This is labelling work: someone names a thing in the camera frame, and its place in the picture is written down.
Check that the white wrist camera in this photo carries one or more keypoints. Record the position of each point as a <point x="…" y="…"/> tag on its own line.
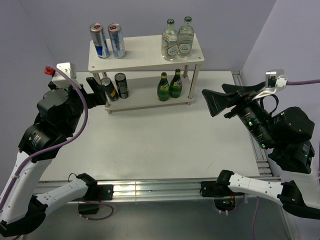
<point x="62" y="75"/>
<point x="275" y="81"/>

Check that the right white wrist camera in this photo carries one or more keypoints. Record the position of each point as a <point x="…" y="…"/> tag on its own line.
<point x="275" y="81"/>

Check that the aluminium side rail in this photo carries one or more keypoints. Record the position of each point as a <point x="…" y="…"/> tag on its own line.
<point x="260" y="157"/>

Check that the clear glass bottle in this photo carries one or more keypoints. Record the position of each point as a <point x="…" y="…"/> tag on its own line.
<point x="185" y="38"/>
<point x="169" y="41"/>

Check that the black green can right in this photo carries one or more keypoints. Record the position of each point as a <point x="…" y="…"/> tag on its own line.
<point x="122" y="85"/>

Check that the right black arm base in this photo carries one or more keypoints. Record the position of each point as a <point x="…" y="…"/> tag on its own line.
<point x="225" y="200"/>

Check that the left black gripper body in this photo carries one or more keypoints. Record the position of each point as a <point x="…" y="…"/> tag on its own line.
<point x="77" y="99"/>

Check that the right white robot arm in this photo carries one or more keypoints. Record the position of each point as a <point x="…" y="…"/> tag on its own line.
<point x="287" y="134"/>

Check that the beige two-tier shelf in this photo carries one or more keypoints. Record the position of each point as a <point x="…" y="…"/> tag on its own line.
<point x="143" y="65"/>

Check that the green bottle red label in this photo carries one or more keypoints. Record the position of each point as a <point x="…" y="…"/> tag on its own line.
<point x="176" y="85"/>

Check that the silver blue can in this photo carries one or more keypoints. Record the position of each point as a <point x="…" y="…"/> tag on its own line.
<point x="99" y="40"/>

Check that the aluminium front rail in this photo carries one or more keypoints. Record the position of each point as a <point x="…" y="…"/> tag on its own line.
<point x="187" y="189"/>

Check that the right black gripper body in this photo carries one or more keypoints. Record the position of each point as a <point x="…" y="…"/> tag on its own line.
<point x="252" y="114"/>

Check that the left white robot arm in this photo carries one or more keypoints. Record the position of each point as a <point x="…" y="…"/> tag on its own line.
<point x="21" y="211"/>

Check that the black yellow can left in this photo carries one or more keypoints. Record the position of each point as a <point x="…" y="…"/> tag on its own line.
<point x="110" y="89"/>

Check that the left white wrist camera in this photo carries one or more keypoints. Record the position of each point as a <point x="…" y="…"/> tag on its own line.
<point x="62" y="75"/>

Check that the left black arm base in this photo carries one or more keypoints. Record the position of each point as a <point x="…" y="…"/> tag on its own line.
<point x="100" y="192"/>

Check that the green bottle yellow label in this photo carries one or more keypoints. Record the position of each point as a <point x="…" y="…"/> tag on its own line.
<point x="163" y="92"/>

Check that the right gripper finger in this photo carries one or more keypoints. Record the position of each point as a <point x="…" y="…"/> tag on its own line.
<point x="217" y="101"/>
<point x="230" y="89"/>

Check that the silver can red tab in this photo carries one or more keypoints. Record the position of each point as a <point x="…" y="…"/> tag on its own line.
<point x="117" y="40"/>

